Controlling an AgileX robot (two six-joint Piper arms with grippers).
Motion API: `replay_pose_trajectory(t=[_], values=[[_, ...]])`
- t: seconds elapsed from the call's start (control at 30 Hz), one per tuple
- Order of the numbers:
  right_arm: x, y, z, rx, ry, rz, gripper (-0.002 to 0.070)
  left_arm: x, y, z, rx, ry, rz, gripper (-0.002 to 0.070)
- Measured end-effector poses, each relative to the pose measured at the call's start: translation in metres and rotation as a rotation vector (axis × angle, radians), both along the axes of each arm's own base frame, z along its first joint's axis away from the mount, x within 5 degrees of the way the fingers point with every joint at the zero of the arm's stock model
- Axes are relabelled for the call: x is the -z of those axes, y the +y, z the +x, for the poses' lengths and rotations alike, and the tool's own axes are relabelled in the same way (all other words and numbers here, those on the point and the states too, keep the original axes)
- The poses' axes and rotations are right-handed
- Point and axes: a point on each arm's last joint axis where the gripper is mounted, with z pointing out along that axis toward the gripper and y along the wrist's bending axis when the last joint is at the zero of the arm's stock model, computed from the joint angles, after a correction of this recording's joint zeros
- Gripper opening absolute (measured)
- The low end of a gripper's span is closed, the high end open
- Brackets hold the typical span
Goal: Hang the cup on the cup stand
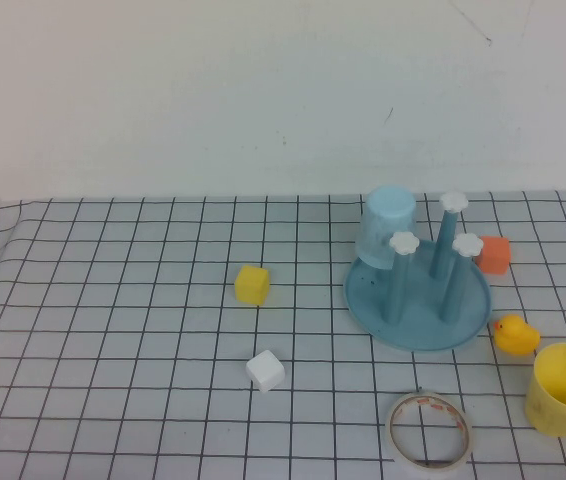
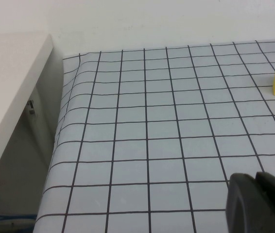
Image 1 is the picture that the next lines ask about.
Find yellow rubber duck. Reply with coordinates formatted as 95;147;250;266
493;313;542;357

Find yellow plastic cup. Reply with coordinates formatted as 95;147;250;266
523;342;566;439

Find grey checkered tablecloth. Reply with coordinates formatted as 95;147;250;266
0;188;566;480

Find orange cube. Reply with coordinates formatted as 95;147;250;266
476;235;512;275

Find light blue plastic cup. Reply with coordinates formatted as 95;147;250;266
354;185;418;271

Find white cube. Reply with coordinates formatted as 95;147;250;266
245;349;286;394

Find yellow cube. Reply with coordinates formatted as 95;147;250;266
234;265;270;307

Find blue cup stand with pegs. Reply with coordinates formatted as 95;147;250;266
344;191;493;353

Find white tape roll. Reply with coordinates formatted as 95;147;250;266
385;391;475;472

